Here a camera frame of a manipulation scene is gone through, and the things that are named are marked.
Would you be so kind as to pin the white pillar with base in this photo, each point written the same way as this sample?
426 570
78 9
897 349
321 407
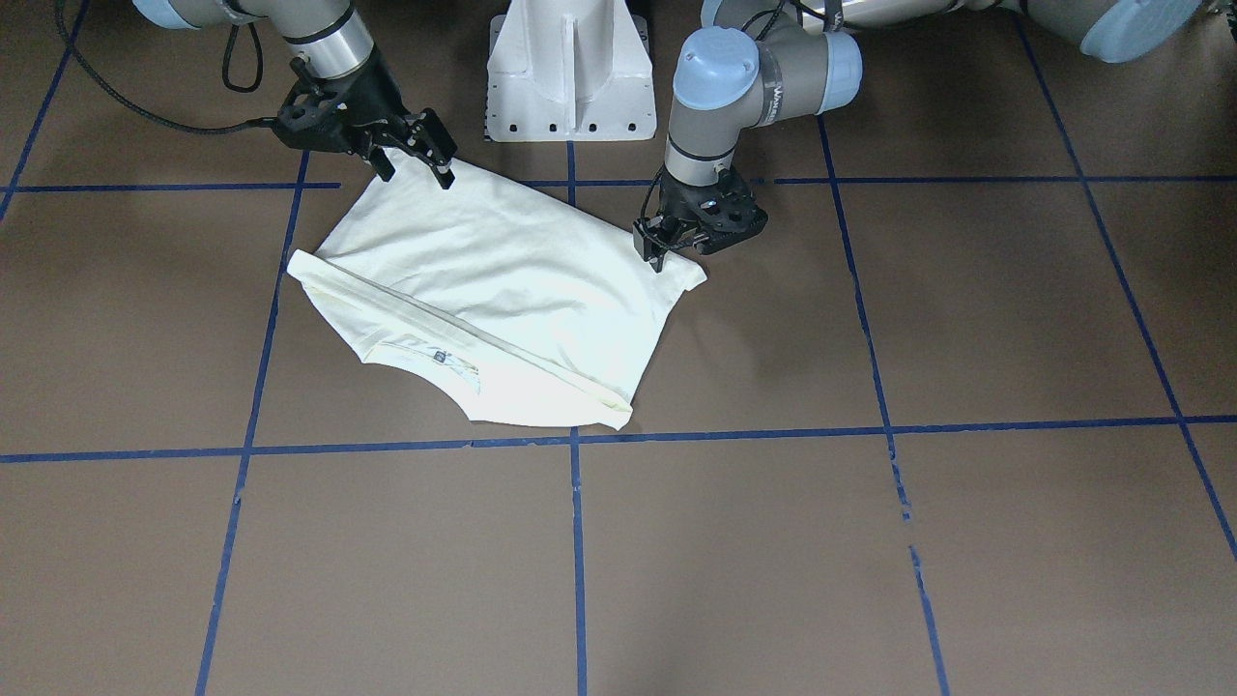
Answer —
569 71

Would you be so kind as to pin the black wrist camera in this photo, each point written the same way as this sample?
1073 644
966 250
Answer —
307 122

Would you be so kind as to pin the cream long-sleeve printed shirt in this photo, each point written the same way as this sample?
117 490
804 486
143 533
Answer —
520 308

